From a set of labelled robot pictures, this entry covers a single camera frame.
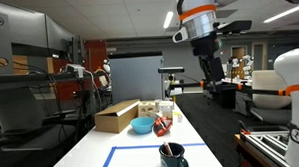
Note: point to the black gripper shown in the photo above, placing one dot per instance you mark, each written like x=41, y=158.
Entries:
x=211, y=67

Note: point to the marker with white cap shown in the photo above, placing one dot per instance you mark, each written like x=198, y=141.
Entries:
x=168, y=149

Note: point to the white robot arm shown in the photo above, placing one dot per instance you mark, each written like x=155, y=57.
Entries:
x=200, y=12

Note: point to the small yellow white cup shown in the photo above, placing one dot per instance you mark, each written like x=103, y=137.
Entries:
x=180, y=118

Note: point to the white box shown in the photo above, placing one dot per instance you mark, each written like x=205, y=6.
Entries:
x=166, y=108

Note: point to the grey partition board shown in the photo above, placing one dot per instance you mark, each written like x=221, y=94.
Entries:
x=136, y=76

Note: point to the small wooden box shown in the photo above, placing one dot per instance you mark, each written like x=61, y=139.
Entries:
x=145, y=108

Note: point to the red snack bag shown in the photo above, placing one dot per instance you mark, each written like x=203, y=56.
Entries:
x=162, y=125

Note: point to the blue bowl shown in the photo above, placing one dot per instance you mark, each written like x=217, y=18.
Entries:
x=142, y=125

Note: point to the dark green mug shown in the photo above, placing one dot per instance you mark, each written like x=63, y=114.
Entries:
x=176, y=159

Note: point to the cardboard box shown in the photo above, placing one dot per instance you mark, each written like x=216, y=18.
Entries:
x=115, y=118

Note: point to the dell monitor back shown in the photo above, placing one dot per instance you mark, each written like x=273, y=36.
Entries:
x=30, y=34

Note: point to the black camera on stand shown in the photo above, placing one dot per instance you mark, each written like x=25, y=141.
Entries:
x=170, y=79

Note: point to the aluminium rail mount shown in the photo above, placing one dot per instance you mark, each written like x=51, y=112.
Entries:
x=270, y=141

